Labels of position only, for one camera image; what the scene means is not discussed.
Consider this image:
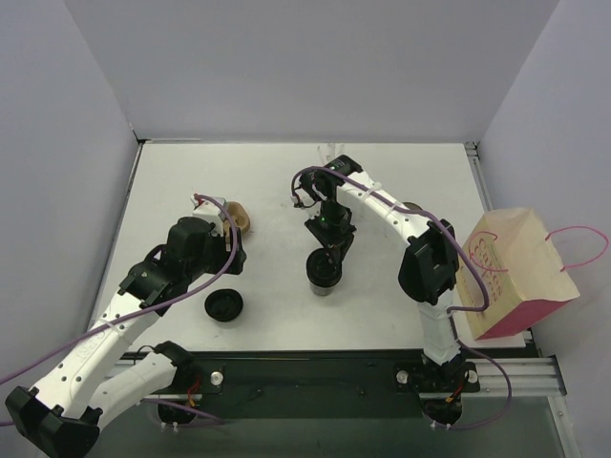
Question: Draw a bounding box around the black cup lid stack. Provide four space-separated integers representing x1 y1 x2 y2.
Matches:
204 288 243 323

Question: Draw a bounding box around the aluminium frame rail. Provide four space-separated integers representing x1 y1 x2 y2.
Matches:
464 141 566 398

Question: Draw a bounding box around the brown cardboard cup carrier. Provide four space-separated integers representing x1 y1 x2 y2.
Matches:
227 201 251 235

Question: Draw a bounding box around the beige pink paper bag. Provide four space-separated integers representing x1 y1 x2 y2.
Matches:
456 208 588 341

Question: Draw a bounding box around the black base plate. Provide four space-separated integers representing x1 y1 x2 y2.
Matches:
161 349 480 420

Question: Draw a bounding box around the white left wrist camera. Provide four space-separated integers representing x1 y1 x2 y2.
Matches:
191 194 228 236

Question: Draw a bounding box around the dark coffee cup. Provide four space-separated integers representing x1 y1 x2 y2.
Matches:
401 201 422 214
309 279 337 297

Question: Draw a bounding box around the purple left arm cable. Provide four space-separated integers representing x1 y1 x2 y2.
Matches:
0 193 238 428

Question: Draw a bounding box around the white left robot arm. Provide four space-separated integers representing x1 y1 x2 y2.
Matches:
5 217 245 457

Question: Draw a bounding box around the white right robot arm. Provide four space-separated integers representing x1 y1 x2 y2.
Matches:
291 155 460 389

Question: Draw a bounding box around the white stirrer sticks bundle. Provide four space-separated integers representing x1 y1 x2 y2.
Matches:
316 143 346 164

